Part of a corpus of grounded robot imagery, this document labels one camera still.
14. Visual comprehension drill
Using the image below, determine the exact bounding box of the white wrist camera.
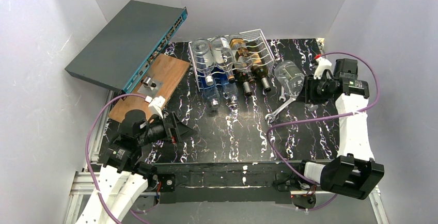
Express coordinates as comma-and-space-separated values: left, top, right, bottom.
145, 95, 166, 119
313, 55, 332, 79

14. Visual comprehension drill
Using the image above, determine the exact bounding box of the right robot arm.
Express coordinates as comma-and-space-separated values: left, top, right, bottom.
299, 56, 384, 200

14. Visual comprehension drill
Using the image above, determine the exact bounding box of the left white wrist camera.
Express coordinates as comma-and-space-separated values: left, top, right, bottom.
145, 95, 166, 119

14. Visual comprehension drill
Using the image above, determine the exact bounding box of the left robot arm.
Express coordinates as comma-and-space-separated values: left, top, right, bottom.
76, 110, 197, 223

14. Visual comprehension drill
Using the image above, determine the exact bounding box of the aluminium frame rail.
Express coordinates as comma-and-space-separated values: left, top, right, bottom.
71, 102, 373, 223

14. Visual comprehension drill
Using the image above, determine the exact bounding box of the clear bottle blue label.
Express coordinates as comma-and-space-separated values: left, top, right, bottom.
210, 36, 236, 83

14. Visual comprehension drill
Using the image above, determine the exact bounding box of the large silver wrench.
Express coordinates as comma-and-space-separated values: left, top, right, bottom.
265, 98, 296, 123

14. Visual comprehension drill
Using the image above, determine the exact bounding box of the blue bottle right bottom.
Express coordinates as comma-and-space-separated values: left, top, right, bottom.
221, 76, 238, 109

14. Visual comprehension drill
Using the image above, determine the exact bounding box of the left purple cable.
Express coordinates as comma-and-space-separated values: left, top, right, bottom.
85, 93, 162, 224

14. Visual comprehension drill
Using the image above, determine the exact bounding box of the dark wine bottle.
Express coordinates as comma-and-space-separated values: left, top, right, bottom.
251, 53, 271, 92
237, 71, 253, 97

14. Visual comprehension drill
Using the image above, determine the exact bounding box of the dark wine bottle right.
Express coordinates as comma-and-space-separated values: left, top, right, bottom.
251, 53, 271, 92

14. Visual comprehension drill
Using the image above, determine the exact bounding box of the small silver wrench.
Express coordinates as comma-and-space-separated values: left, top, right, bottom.
279, 86, 286, 102

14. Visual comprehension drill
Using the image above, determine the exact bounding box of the clear bottle green label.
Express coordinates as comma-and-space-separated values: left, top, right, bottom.
274, 60, 305, 100

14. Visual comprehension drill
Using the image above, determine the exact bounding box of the white wire wine rack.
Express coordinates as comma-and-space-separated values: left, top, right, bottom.
189, 29, 275, 91

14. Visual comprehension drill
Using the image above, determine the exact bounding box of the dark wine bottle left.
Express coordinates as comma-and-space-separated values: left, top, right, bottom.
237, 71, 253, 97

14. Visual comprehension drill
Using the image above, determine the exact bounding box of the wooden board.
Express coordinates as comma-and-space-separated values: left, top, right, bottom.
108, 54, 190, 123

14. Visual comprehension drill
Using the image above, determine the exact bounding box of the grey network switch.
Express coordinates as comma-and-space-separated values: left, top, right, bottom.
65, 0, 187, 94

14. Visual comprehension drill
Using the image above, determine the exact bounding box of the amber labelled bottle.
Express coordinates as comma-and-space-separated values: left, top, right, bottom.
229, 33, 255, 84

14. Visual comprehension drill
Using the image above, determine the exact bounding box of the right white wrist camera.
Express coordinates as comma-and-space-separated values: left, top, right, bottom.
313, 55, 332, 79

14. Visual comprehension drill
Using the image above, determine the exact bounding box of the blue bottle left bottom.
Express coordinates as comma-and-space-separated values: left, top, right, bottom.
201, 76, 220, 111

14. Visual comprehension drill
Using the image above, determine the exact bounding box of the metal plate with cylinder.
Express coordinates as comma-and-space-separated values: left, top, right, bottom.
137, 76, 163, 98

